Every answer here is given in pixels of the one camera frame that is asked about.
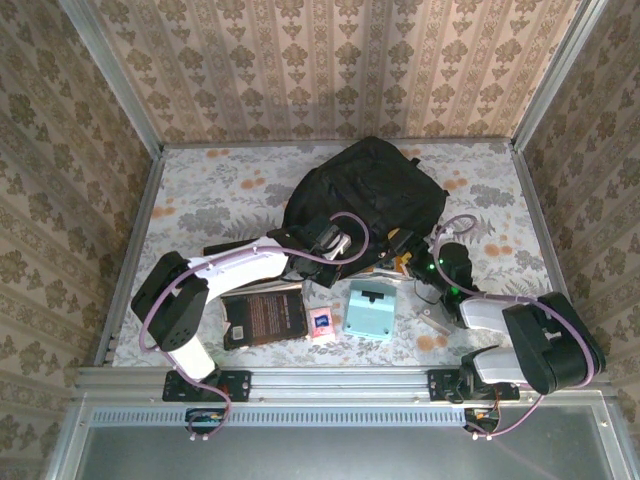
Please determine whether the orange paperback book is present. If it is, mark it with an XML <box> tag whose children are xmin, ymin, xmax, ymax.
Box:
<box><xmin>347</xmin><ymin>252</ymin><xmax>421</xmax><ymax>284</ymax></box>

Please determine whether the metal triangular set square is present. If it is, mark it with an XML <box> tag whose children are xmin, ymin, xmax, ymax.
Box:
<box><xmin>413</xmin><ymin>294</ymin><xmax>459</xmax><ymax>336</ymax></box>

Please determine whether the pink tissue packet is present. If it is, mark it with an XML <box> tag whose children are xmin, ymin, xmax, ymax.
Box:
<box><xmin>308</xmin><ymin>306</ymin><xmax>336</xmax><ymax>343</ymax></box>

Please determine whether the black backpack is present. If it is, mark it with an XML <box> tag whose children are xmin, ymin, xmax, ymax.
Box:
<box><xmin>267</xmin><ymin>135</ymin><xmax>450</xmax><ymax>282</ymax></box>

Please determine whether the dark brown barcode book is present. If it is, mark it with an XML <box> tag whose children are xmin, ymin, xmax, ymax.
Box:
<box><xmin>219</xmin><ymin>285</ymin><xmax>309</xmax><ymax>352</ymax></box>

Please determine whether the light blue calculator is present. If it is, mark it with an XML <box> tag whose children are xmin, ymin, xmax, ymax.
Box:
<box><xmin>342</xmin><ymin>279</ymin><xmax>396</xmax><ymax>343</ymax></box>

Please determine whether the black book gold antler print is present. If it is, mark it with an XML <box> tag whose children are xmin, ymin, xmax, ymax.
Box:
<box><xmin>201</xmin><ymin>241</ymin><xmax>304</xmax><ymax>297</ymax></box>

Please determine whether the small black controller board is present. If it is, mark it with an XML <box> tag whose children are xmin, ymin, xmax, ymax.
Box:
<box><xmin>184</xmin><ymin>407</ymin><xmax>227</xmax><ymax>435</ymax></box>
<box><xmin>463</xmin><ymin>405</ymin><xmax>502</xmax><ymax>434</ymax></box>

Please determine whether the grey metal sheet panel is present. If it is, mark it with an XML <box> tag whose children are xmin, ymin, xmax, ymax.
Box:
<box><xmin>47</xmin><ymin>392</ymin><xmax>640</xmax><ymax>480</ymax></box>

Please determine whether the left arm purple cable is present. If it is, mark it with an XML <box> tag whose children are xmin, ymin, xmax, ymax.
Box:
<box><xmin>139</xmin><ymin>212</ymin><xmax>371</xmax><ymax>444</ymax></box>

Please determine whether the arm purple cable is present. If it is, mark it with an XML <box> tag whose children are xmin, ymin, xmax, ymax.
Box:
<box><xmin>139</xmin><ymin>212</ymin><xmax>371</xmax><ymax>444</ymax></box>
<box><xmin>432</xmin><ymin>214</ymin><xmax>601</xmax><ymax>441</ymax></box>

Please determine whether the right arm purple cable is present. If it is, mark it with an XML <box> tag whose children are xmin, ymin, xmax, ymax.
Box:
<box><xmin>432</xmin><ymin>214</ymin><xmax>601</xmax><ymax>441</ymax></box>

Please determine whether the right aluminium side rail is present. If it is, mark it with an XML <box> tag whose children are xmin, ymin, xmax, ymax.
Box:
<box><xmin>509</xmin><ymin>142</ymin><xmax>592</xmax><ymax>365</ymax></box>

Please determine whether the aluminium side rail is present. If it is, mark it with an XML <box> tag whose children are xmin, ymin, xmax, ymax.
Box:
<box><xmin>509</xmin><ymin>142</ymin><xmax>592</xmax><ymax>365</ymax></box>
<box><xmin>93</xmin><ymin>147</ymin><xmax>167</xmax><ymax>369</ymax></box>

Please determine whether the thin aluminium wall rail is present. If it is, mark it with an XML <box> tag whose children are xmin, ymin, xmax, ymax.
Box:
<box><xmin>160</xmin><ymin>138</ymin><xmax>515</xmax><ymax>149</ymax></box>

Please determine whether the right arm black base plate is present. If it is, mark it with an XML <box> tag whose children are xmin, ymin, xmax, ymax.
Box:
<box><xmin>427</xmin><ymin>368</ymin><xmax>521</xmax><ymax>403</ymax></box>

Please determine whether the aluminium frame rail with bases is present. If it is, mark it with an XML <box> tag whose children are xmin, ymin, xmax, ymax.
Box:
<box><xmin>73</xmin><ymin>363</ymin><xmax>615</xmax><ymax>405</ymax></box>

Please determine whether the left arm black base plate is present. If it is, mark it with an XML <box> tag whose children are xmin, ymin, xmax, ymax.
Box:
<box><xmin>162</xmin><ymin>369</ymin><xmax>253</xmax><ymax>403</ymax></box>

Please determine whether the grey slotted cable duct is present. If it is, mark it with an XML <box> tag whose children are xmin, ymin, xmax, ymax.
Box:
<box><xmin>82</xmin><ymin>405</ymin><xmax>501</xmax><ymax>427</ymax></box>

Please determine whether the left aluminium side rail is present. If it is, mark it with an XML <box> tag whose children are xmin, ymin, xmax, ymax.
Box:
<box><xmin>93</xmin><ymin>147</ymin><xmax>167</xmax><ymax>369</ymax></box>

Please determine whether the right aluminium corner post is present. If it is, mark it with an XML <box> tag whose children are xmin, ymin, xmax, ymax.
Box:
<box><xmin>509</xmin><ymin>0</ymin><xmax>611</xmax><ymax>154</ymax></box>

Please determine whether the aluminium corner post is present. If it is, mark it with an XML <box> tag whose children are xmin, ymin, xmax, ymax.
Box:
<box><xmin>509</xmin><ymin>0</ymin><xmax>611</xmax><ymax>154</ymax></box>
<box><xmin>56</xmin><ymin>0</ymin><xmax>167</xmax><ymax>157</ymax></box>

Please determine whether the left aluminium corner post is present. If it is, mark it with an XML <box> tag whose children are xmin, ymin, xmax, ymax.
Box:
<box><xmin>56</xmin><ymin>0</ymin><xmax>167</xmax><ymax>157</ymax></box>

